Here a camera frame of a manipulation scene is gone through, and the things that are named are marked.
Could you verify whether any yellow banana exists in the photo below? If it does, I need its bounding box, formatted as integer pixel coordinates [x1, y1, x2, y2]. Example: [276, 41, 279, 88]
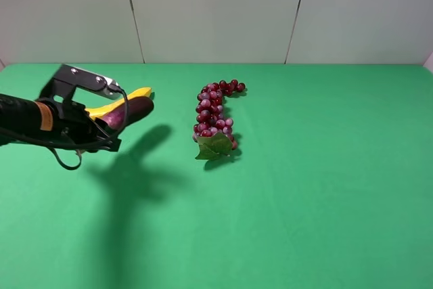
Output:
[85, 87, 152, 120]

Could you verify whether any black camera cable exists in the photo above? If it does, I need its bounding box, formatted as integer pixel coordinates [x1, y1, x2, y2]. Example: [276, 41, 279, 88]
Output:
[0, 87, 129, 170]

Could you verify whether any red grape bunch with leaf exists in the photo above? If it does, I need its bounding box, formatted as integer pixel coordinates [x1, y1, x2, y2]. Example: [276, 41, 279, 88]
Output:
[192, 79, 246, 161]

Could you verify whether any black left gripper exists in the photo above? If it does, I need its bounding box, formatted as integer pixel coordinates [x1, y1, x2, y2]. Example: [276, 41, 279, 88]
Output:
[35, 97, 121, 152]

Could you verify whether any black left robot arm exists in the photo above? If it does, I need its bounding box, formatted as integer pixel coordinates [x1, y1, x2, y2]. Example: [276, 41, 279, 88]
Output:
[1, 94, 121, 152]

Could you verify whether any purple eggplant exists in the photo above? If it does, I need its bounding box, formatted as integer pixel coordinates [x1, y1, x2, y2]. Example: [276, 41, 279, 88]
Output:
[101, 96, 154, 131]

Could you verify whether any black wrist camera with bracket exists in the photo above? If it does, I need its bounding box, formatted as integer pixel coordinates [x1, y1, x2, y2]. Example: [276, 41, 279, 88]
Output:
[39, 64, 122, 100]

